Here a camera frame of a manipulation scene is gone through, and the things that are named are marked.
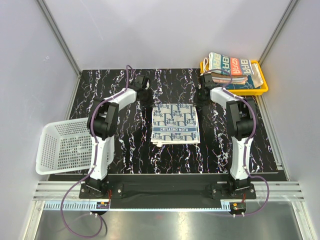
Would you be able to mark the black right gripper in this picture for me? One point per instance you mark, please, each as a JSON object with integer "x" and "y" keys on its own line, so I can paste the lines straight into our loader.
{"x": 202, "y": 103}

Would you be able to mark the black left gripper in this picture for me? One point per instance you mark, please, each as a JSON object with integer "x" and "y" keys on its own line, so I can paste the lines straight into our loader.
{"x": 149, "y": 103}

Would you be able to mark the striped rabbit text towel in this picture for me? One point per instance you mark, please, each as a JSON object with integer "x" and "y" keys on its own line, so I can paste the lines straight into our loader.
{"x": 226, "y": 65}

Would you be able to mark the pink white rabbit towel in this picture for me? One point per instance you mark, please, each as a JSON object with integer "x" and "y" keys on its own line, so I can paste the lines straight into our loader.
{"x": 235, "y": 81}

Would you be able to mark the blue white patterned towel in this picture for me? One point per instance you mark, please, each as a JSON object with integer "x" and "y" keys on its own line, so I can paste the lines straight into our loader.
{"x": 175, "y": 124}

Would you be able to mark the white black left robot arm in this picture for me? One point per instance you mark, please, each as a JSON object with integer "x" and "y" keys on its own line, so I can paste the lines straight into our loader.
{"x": 103, "y": 122}

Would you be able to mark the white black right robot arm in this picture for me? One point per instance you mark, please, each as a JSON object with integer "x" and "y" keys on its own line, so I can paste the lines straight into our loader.
{"x": 241, "y": 121}

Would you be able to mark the yellow plastic tray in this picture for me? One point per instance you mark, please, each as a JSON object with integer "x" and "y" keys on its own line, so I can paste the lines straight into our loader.
{"x": 255, "y": 92}

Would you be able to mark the white plastic laundry basket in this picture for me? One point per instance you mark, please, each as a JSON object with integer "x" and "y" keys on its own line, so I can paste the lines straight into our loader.
{"x": 67, "y": 146}

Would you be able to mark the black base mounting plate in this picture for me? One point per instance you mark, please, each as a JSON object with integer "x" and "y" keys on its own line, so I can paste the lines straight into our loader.
{"x": 211, "y": 185}

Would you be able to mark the left orange connector box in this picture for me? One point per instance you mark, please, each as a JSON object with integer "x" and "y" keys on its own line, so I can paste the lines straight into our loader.
{"x": 103, "y": 205}

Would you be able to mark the orange connector box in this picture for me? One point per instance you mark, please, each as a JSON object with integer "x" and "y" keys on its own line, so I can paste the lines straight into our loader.
{"x": 103, "y": 205}
{"x": 238, "y": 207}

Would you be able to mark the right orange connector box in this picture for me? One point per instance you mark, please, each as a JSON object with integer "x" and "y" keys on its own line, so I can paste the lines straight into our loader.
{"x": 238, "y": 207}

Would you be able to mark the aluminium frame rail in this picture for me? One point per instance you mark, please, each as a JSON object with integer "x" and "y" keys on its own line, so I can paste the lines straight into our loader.
{"x": 276, "y": 192}

